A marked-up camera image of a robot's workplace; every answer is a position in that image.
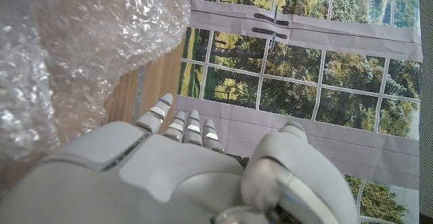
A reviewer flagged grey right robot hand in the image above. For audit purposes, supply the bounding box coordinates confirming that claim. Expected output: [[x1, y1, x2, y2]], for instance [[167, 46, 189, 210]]
[[0, 93, 361, 224]]

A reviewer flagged clear bubble wrap sheet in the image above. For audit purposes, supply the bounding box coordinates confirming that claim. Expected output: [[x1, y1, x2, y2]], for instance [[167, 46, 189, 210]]
[[0, 0, 193, 160]]

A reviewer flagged printed window forest backdrop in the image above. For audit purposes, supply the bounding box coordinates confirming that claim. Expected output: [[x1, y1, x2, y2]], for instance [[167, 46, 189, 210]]
[[177, 0, 424, 224]]

